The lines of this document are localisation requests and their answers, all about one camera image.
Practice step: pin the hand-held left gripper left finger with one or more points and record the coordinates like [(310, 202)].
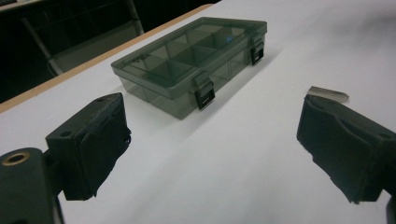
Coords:
[(90, 146)]

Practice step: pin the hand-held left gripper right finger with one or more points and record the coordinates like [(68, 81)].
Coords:
[(345, 149)]

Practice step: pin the small silver metal piece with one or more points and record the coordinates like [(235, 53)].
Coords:
[(327, 94)]

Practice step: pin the grey transparent compartment box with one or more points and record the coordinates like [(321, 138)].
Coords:
[(186, 53)]

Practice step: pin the grey metal stand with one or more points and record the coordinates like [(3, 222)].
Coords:
[(93, 46)]

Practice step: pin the white table cover sheet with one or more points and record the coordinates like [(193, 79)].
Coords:
[(243, 161)]

